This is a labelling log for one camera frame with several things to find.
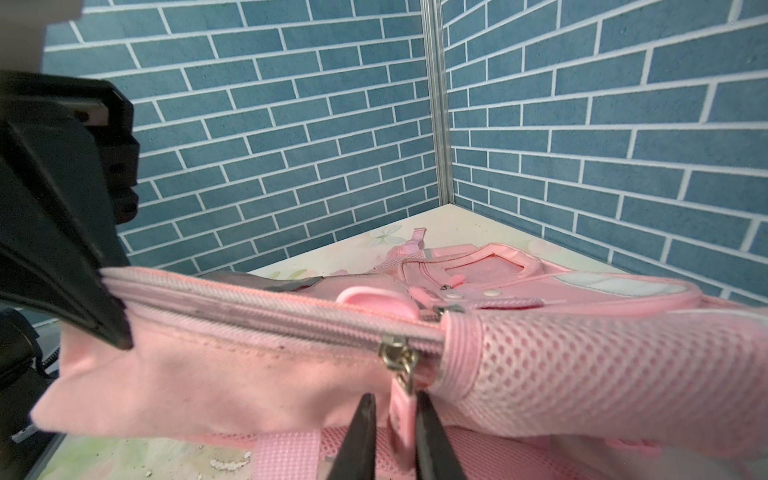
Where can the right corner aluminium post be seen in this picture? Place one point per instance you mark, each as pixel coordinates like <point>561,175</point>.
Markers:
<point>432,25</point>

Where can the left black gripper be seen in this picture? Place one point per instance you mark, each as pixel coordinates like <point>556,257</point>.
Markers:
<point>69,164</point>

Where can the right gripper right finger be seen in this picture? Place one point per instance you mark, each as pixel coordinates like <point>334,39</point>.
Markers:
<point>435,456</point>

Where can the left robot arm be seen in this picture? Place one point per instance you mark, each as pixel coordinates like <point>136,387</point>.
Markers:
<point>24,378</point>

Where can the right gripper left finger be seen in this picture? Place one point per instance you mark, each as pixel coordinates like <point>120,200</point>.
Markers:
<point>356,458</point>

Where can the pink student backpack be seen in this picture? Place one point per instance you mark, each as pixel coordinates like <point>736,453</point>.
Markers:
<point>511,349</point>

